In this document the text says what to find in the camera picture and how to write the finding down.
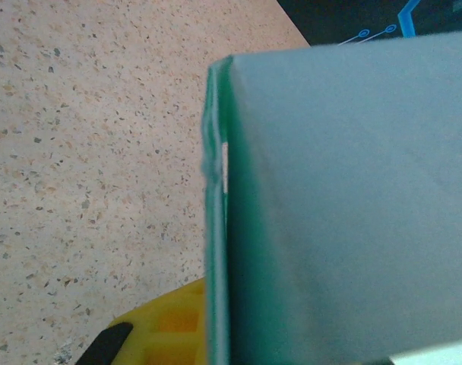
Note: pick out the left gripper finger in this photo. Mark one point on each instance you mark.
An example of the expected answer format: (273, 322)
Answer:
(170, 327)

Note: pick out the light teal paper box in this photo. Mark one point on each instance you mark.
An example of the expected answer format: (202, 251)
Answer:
(349, 190)

